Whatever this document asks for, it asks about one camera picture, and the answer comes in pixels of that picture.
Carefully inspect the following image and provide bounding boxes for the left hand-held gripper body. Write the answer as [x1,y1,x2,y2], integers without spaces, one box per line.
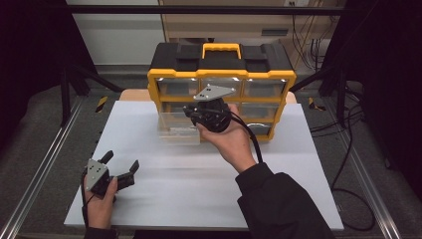
[83,158,136,198]

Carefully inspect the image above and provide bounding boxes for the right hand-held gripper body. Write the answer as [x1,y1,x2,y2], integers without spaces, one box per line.
[193,84,237,133]

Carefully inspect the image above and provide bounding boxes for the clear plastic drawer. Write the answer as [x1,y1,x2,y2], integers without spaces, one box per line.
[157,112,202,146]

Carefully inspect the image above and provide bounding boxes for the yellow black organizer cabinet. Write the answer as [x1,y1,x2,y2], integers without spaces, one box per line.
[146,42,298,143]

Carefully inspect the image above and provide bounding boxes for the person's left hand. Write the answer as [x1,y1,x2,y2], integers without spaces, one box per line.
[83,175,119,230]

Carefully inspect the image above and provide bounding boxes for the person's right hand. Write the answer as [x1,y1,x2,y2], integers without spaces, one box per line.
[196,103,259,174]

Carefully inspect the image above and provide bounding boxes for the set of clear organizer bins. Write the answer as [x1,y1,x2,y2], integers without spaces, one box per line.
[156,78,289,136]

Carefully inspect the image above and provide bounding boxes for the left yellow clamp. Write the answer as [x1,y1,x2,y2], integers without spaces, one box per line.
[95,96,109,114]

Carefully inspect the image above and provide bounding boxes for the yellow clamp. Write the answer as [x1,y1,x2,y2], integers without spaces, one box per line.
[95,96,109,114]
[308,97,327,113]

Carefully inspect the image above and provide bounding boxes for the wooden cabinet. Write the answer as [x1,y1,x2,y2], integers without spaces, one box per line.
[158,0,346,46]

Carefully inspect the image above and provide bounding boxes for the black metal stand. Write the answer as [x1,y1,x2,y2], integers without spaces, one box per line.
[289,64,350,129]
[59,64,124,127]

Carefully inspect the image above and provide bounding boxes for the black metal crossbar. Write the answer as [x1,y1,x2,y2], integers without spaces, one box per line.
[66,4,348,16]

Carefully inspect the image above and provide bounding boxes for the white cabinet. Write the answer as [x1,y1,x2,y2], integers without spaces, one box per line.
[66,0,167,66]

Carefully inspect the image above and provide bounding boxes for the right yellow clamp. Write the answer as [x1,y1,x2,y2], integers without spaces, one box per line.
[308,97,327,113]

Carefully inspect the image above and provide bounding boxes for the dark curtain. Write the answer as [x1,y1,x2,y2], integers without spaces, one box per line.
[0,0,98,155]
[322,0,422,202]

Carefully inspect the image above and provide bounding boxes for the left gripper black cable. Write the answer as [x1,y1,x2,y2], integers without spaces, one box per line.
[81,170,92,231]

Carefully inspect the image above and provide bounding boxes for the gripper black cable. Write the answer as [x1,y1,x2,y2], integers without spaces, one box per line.
[228,111,264,164]
[81,170,92,231]

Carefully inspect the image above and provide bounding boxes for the aluminium frame rail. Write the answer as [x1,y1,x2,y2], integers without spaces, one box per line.
[0,96,85,239]
[322,99,403,239]

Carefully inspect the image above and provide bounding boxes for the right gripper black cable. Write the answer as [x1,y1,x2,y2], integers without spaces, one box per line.
[228,111,264,164]

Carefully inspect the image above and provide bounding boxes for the bundle of hanging cables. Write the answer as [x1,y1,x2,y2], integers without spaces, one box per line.
[291,13,331,72]

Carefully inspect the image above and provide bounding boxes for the black floor cables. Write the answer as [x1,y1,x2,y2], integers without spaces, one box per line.
[310,109,365,137]

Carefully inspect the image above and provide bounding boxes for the black floor cable loop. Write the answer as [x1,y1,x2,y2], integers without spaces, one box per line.
[329,106,377,233]

